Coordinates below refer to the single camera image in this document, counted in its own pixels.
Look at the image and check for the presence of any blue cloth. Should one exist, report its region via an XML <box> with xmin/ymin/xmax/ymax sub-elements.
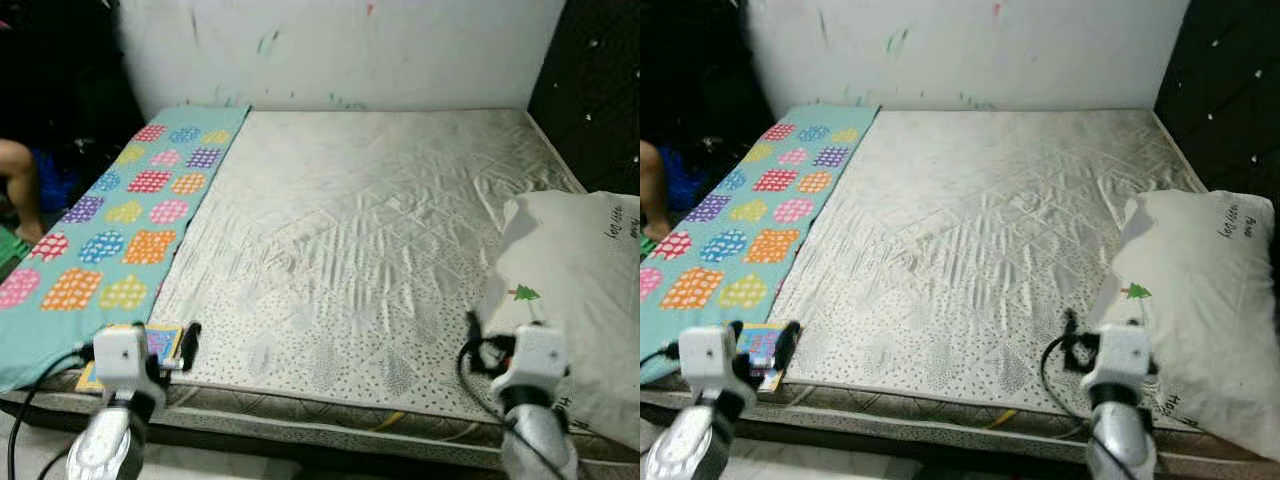
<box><xmin>33</xmin><ymin>148</ymin><xmax>79</xmax><ymax>213</ymax></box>
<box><xmin>665</xmin><ymin>148</ymin><xmax>708</xmax><ymax>211</ymax></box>

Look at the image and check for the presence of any black tufted headboard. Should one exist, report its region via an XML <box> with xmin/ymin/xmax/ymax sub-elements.
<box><xmin>1152</xmin><ymin>0</ymin><xmax>1280</xmax><ymax>201</ymax></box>
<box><xmin>527</xmin><ymin>0</ymin><xmax>641</xmax><ymax>201</ymax></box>

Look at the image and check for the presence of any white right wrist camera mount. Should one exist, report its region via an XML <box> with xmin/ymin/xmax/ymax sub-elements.
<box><xmin>1092</xmin><ymin>322</ymin><xmax>1153</xmax><ymax>393</ymax></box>
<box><xmin>515</xmin><ymin>322</ymin><xmax>569</xmax><ymax>393</ymax></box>

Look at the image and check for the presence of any white pillow with tree print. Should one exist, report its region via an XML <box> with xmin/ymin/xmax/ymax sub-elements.
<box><xmin>1090</xmin><ymin>190</ymin><xmax>1280</xmax><ymax>461</ymax></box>
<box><xmin>478</xmin><ymin>190</ymin><xmax>641</xmax><ymax>451</ymax></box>

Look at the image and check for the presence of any person's bare leg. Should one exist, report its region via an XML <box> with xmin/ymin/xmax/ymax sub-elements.
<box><xmin>0</xmin><ymin>140</ymin><xmax>46</xmax><ymax>246</ymax></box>
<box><xmin>640</xmin><ymin>140</ymin><xmax>673</xmax><ymax>241</ymax></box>

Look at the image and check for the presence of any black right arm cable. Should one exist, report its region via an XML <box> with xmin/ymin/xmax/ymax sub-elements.
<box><xmin>1040</xmin><ymin>335</ymin><xmax>1141</xmax><ymax>480</ymax></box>
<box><xmin>455</xmin><ymin>340</ymin><xmax>561</xmax><ymax>480</ymax></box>

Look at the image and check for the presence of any colourful children's board book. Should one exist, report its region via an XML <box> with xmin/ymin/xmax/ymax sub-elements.
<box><xmin>78</xmin><ymin>322</ymin><xmax>186</xmax><ymax>393</ymax></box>
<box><xmin>735</xmin><ymin>322</ymin><xmax>801</xmax><ymax>393</ymax></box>

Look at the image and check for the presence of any teal blanket with colourful hearts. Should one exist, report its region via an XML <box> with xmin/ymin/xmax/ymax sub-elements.
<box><xmin>0</xmin><ymin>104</ymin><xmax>251</xmax><ymax>393</ymax></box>
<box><xmin>640</xmin><ymin>104</ymin><xmax>881</xmax><ymax>386</ymax></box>

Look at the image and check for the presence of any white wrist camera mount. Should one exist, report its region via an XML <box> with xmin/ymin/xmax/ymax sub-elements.
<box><xmin>93</xmin><ymin>325</ymin><xmax>151</xmax><ymax>386</ymax></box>
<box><xmin>678</xmin><ymin>325</ymin><xmax>739</xmax><ymax>386</ymax></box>
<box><xmin>515</xmin><ymin>322</ymin><xmax>569</xmax><ymax>393</ymax></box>
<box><xmin>1092</xmin><ymin>322</ymin><xmax>1153</xmax><ymax>393</ymax></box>

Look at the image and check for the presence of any white dotted mattress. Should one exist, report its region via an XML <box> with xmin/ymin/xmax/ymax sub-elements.
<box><xmin>640</xmin><ymin>108</ymin><xmax>1280</xmax><ymax>471</ymax></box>
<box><xmin>0</xmin><ymin>108</ymin><xmax>641</xmax><ymax>471</ymax></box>

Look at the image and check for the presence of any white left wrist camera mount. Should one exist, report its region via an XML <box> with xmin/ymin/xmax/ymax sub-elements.
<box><xmin>93</xmin><ymin>325</ymin><xmax>151</xmax><ymax>386</ymax></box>
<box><xmin>678</xmin><ymin>325</ymin><xmax>739</xmax><ymax>386</ymax></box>

